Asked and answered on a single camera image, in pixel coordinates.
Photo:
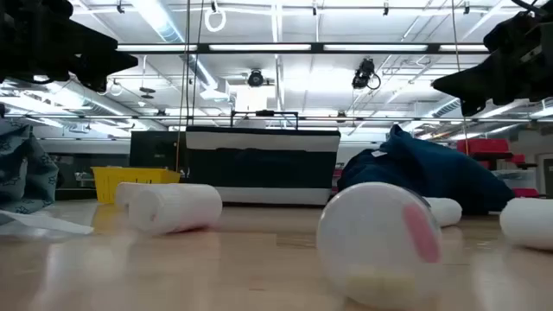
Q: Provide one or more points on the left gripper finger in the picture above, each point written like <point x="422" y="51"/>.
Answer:
<point x="95" y="54"/>
<point x="95" y="81"/>

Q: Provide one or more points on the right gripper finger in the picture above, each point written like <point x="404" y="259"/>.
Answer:
<point x="471" y="82"/>
<point x="473" y="108"/>

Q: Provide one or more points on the navy blue scrubs garment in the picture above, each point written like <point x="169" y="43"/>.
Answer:
<point x="432" y="173"/>

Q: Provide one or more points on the white gauze roll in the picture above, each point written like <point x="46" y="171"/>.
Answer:
<point x="177" y="209"/>
<point x="447" y="211"/>
<point x="125" y="192"/>
<point x="529" y="224"/>

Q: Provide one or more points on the teal patterned hospital gown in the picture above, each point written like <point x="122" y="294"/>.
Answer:
<point x="23" y="168"/>

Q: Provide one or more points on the clear plastic specimen cup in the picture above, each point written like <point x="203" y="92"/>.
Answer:
<point x="371" y="242"/>

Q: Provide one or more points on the large red storage bin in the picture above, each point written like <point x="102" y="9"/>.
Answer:
<point x="483" y="147"/>

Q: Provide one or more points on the small red storage bin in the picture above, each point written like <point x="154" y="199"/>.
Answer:
<point x="525" y="192"/>

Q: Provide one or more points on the yellow plastic basket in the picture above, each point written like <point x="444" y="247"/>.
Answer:
<point x="129" y="179"/>

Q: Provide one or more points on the navy fabric storage bin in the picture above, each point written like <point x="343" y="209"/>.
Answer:
<point x="263" y="168"/>

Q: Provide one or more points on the black box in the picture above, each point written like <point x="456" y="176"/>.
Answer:
<point x="157" y="149"/>

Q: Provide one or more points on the black aluminium table frame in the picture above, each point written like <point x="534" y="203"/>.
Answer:
<point x="78" y="194"/>

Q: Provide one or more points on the black overhead camera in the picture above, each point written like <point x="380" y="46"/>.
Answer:
<point x="256" y="78"/>

